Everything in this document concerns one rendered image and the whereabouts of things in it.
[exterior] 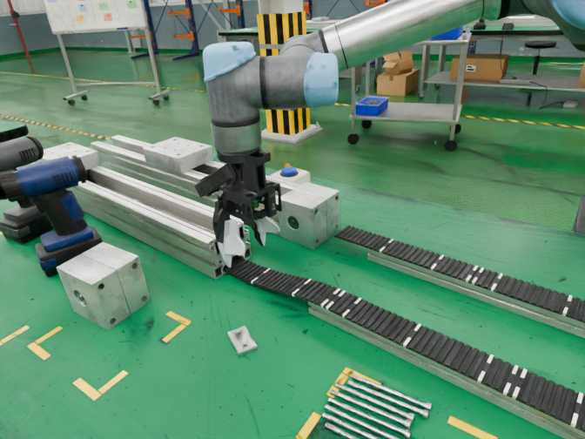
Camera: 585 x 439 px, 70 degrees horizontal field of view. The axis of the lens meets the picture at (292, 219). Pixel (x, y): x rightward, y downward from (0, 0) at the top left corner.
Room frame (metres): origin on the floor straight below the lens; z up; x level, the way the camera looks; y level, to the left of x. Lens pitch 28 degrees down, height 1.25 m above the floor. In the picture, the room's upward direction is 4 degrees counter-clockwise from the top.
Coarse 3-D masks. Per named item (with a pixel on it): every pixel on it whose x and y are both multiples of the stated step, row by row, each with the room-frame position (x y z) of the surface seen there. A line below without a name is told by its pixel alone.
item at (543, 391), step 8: (536, 384) 0.34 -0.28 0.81; (544, 384) 0.34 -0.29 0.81; (552, 384) 0.34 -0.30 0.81; (536, 392) 0.33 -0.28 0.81; (544, 392) 0.33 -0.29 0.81; (552, 392) 0.33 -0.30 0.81; (536, 400) 0.32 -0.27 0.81; (544, 400) 0.32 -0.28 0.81; (536, 408) 0.31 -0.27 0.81; (544, 408) 0.31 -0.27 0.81
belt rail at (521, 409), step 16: (336, 320) 0.50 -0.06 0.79; (368, 336) 0.46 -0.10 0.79; (400, 352) 0.43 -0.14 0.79; (432, 368) 0.39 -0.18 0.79; (448, 368) 0.38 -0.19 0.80; (464, 384) 0.37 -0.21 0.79; (480, 384) 0.35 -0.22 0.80; (496, 400) 0.34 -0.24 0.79; (512, 400) 0.33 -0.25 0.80; (528, 416) 0.32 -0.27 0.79; (544, 416) 0.31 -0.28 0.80; (560, 432) 0.29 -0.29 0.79; (576, 432) 0.29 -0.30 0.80
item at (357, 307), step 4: (356, 300) 0.52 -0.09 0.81; (360, 300) 0.52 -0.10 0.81; (352, 304) 0.51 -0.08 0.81; (356, 304) 0.51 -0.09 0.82; (360, 304) 0.51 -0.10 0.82; (364, 304) 0.51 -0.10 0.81; (348, 308) 0.50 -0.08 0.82; (352, 308) 0.50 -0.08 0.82; (356, 308) 0.50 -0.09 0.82; (360, 308) 0.50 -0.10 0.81; (344, 312) 0.49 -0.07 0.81; (348, 312) 0.49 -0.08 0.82; (352, 312) 0.49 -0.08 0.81; (356, 312) 0.49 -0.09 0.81; (344, 316) 0.48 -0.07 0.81; (348, 316) 0.48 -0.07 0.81; (352, 316) 0.48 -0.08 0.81; (348, 320) 0.48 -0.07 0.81; (352, 320) 0.47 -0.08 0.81
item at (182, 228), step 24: (96, 168) 1.07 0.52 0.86; (96, 192) 0.91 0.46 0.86; (120, 192) 0.99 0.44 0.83; (144, 192) 0.91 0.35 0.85; (168, 192) 0.88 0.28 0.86; (96, 216) 0.94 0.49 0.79; (120, 216) 0.85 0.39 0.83; (144, 216) 0.78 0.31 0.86; (168, 216) 0.76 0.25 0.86; (192, 216) 0.79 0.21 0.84; (144, 240) 0.80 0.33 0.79; (168, 240) 0.73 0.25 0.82; (192, 240) 0.67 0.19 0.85; (216, 240) 0.66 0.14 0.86; (192, 264) 0.68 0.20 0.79; (216, 264) 0.65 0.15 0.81
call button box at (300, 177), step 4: (296, 168) 1.03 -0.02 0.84; (276, 172) 1.01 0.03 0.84; (280, 172) 1.00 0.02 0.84; (296, 172) 1.00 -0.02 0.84; (300, 172) 1.00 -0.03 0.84; (304, 172) 1.00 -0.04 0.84; (308, 172) 1.00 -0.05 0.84; (272, 176) 0.99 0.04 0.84; (276, 176) 0.99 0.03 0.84; (280, 176) 0.99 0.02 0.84; (284, 176) 0.98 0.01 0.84; (288, 176) 0.98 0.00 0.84; (292, 176) 0.98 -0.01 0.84; (296, 176) 0.98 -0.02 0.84; (300, 176) 0.98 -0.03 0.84; (304, 176) 0.98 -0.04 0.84; (308, 176) 1.00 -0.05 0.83; (288, 180) 0.96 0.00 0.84; (292, 180) 0.95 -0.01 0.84; (296, 180) 0.96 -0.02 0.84; (300, 180) 0.97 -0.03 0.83; (304, 180) 0.98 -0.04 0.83; (308, 180) 1.00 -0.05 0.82; (300, 184) 0.97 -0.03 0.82
